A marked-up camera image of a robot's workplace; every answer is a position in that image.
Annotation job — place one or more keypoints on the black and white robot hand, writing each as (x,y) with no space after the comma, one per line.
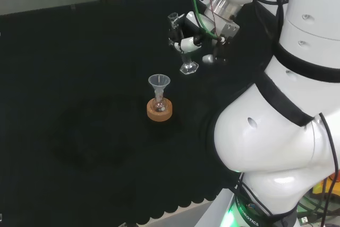
(190,43)

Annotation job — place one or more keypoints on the clear glass graduated cylinder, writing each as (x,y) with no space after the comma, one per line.
(189,68)

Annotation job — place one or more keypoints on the clear round-bottom flask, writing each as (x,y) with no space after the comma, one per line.
(159,106)

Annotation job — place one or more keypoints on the clear plastic funnel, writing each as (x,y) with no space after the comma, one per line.
(159,80)

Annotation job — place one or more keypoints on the black bench cloth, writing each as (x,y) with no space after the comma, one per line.
(79,104)

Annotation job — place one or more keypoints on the yellow stop button box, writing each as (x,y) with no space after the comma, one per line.
(318,187)

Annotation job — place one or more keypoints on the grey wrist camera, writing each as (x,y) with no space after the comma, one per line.
(207,58)

